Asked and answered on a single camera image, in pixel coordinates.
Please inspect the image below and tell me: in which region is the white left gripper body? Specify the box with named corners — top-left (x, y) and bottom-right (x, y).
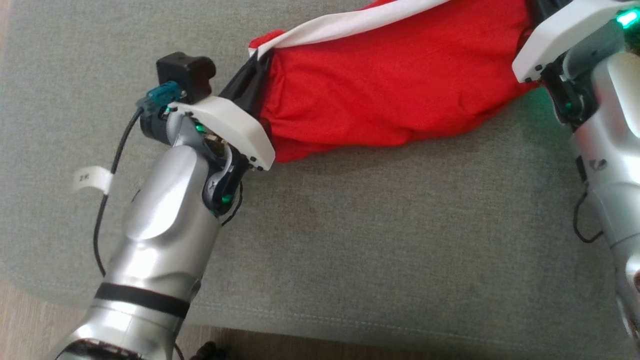
top-left (167, 80), bottom-right (276, 172)

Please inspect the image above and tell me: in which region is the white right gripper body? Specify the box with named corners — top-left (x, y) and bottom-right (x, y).
top-left (511, 0), bottom-right (631, 83)

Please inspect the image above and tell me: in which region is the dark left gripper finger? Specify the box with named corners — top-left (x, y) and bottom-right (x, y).
top-left (243, 50), bottom-right (273, 103)
top-left (231, 54), bottom-right (262, 90)

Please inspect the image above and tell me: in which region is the red garment with white stripe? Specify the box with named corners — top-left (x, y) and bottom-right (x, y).
top-left (248, 0), bottom-right (546, 163)

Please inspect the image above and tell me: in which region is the large grey sofa ottoman cushion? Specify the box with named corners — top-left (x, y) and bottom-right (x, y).
top-left (0, 0), bottom-right (640, 351)

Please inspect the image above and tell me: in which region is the black cable with teal plug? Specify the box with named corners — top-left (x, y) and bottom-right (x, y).
top-left (93, 81), bottom-right (187, 278)

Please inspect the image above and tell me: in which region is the white cable label tag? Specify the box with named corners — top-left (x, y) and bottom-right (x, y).
top-left (72, 166), bottom-right (113, 196)

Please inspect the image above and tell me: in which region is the black cable with blue plug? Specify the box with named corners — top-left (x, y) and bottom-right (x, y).
top-left (572, 190), bottom-right (606, 244)

